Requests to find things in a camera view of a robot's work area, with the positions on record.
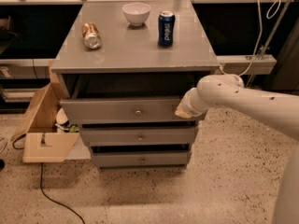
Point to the tan padded gripper body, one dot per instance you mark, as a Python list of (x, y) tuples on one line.
[(189, 104)]

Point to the grey top drawer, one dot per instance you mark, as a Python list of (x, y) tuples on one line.
[(122, 110)]

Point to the grey drawer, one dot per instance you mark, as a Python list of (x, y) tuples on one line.
[(110, 160), (138, 136), (122, 110)]

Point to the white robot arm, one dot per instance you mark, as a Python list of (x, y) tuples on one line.
[(277, 110)]

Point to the grey middle drawer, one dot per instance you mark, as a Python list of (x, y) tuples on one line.
[(138, 136)]

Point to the grey drawer cabinet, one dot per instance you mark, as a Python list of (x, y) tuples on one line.
[(132, 64)]

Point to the grey bottom drawer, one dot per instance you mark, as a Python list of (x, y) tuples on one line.
[(110, 160)]

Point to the round metal top knob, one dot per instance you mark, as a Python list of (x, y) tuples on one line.
[(138, 113)]

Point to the blue pepsi can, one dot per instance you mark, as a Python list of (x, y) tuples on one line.
[(166, 22)]

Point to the dark cabinet at right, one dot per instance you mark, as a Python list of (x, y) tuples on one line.
[(286, 77)]

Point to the white ceramic bowl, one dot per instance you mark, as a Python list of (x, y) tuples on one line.
[(136, 13)]

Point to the tipped tan soda can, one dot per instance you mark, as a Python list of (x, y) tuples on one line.
[(91, 36)]

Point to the white plate in box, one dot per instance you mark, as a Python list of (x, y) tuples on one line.
[(61, 117)]

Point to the light wooden box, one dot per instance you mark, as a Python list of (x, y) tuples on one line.
[(42, 142)]

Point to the metal stand pole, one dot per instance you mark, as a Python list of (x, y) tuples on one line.
[(259, 52)]

